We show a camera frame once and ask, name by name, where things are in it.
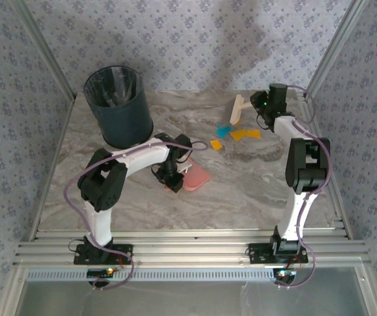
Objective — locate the cream hand brush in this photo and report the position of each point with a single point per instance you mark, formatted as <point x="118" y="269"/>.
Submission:
<point x="237" y="110"/>

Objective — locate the pink plastic dustpan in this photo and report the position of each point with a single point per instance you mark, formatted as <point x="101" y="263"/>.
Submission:
<point x="196" y="176"/>

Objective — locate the orange paper scrap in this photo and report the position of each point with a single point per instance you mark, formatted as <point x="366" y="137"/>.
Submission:
<point x="238" y="135"/>
<point x="238" y="122"/>
<point x="216" y="145"/>
<point x="254" y="133"/>

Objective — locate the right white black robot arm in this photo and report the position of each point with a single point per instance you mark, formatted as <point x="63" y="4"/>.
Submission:
<point x="298" y="217"/>

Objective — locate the blue paper scrap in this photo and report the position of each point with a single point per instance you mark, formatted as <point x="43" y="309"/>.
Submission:
<point x="223" y="131"/>

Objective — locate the dark blue waste bin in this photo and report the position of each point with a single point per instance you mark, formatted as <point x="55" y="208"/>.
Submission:
<point x="122" y="108"/>

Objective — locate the clear plastic bin liner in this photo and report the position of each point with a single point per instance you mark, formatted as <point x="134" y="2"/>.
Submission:
<point x="112" y="89"/>

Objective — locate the metal sheet panel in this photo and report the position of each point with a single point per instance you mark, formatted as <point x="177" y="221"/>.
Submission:
<point x="188" y="299"/>

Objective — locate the small circuit board with LED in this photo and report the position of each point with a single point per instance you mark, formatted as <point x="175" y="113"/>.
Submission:
<point x="99" y="272"/>
<point x="285" y="273"/>

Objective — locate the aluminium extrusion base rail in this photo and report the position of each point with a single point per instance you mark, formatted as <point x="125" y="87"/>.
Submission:
<point x="188" y="253"/>

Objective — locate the aluminium frame post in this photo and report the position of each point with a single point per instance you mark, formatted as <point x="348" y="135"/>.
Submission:
<point x="334" y="49"/>
<point x="49" y="59"/>

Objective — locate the aluminium table side rail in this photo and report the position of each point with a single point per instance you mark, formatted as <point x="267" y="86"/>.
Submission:
<point x="334" y="204"/>
<point x="61" y="138"/>

